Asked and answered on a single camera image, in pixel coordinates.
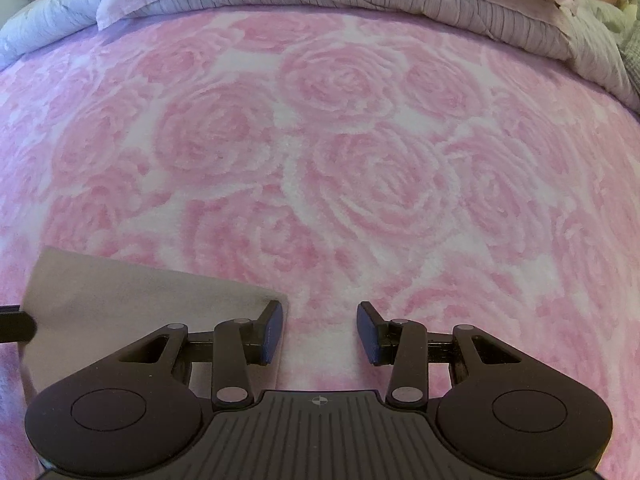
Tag pale grey quilt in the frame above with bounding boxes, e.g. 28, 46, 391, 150
0, 0, 126, 68

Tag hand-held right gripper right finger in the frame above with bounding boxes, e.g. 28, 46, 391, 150
356, 301, 527, 408

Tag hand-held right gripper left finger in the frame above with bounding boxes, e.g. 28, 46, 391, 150
117, 300, 285, 409

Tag grey striped quilt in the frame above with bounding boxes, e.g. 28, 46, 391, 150
142, 0, 640, 108

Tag pink rose blanket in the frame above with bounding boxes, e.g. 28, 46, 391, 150
0, 2, 640, 480

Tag beige garment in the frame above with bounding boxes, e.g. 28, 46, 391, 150
19, 246, 292, 398

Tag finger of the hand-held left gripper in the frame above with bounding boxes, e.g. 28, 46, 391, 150
0, 304, 38, 345

